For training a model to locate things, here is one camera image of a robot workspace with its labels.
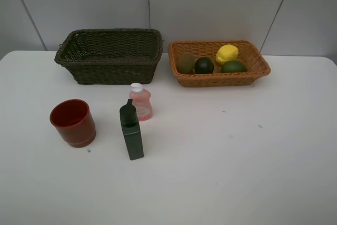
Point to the dark brown wicker basket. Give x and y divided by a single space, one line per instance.
119 56

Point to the yellow lemon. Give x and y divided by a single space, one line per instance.
226 53

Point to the brown kiwi fruit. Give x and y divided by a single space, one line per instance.
185 63

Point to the dark green square bottle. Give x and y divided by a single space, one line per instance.
131 131

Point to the pink soap bottle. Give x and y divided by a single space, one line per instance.
141 100

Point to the orange wicker basket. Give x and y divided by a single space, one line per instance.
249 55

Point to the red plastic cup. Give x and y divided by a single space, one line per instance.
74 122

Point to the green lime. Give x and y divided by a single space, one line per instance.
233 66

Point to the dark mangosteen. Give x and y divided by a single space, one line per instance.
204 65

